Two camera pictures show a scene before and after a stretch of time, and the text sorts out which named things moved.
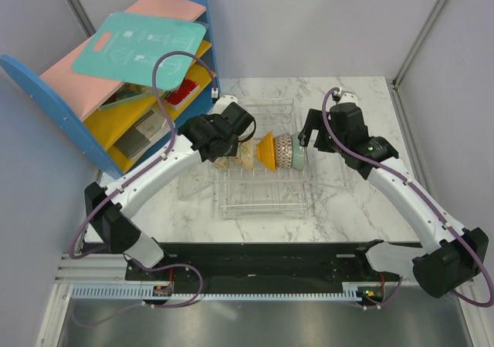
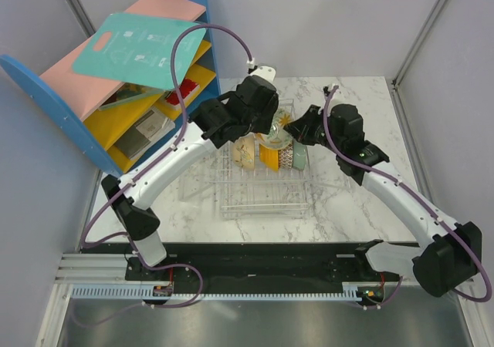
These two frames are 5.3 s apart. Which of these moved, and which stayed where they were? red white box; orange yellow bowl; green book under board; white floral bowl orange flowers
Moved: white floral bowl orange flowers
Stayed: red white box; orange yellow bowl; green book under board
